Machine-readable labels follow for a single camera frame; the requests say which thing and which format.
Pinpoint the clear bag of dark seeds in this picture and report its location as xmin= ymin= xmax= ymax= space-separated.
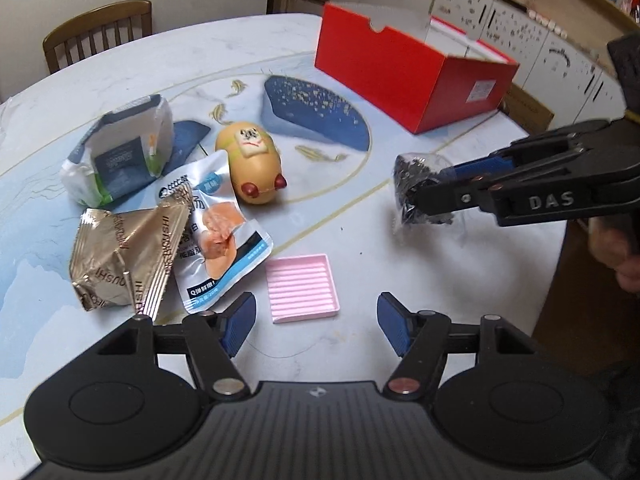
xmin=392 ymin=152 xmax=471 ymax=231

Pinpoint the red cardboard box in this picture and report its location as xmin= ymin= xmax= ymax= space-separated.
xmin=314 ymin=2 xmax=520 ymax=135

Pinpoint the person's right hand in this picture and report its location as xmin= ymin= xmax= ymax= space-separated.
xmin=589 ymin=217 xmax=640 ymax=292

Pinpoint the white-green snack packet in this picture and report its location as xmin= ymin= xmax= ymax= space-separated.
xmin=59 ymin=94 xmax=175 ymax=208

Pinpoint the pink ribbed tray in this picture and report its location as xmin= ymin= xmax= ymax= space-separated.
xmin=265 ymin=253 xmax=342 ymax=324

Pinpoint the yellow hamster toy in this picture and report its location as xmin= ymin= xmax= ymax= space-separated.
xmin=215 ymin=121 xmax=288 ymax=206

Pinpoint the white marble desktop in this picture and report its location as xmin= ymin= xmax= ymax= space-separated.
xmin=0 ymin=12 xmax=573 ymax=431

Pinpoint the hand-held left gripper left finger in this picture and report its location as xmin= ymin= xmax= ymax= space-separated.
xmin=97 ymin=291 xmax=257 ymax=402

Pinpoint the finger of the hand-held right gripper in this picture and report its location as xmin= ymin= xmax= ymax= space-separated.
xmin=442 ymin=119 xmax=613 ymax=181
xmin=411 ymin=180 xmax=501 ymax=216

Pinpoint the white magnet-covered cabinet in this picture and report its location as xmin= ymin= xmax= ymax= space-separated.
xmin=432 ymin=0 xmax=628 ymax=121

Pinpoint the gold foil packet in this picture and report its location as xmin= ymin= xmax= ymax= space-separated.
xmin=70 ymin=195 xmax=193 ymax=322

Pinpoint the white blue food pouch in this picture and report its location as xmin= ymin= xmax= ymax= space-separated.
xmin=157 ymin=152 xmax=275 ymax=311

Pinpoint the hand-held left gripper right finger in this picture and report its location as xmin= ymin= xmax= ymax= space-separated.
xmin=377 ymin=291 xmax=541 ymax=398

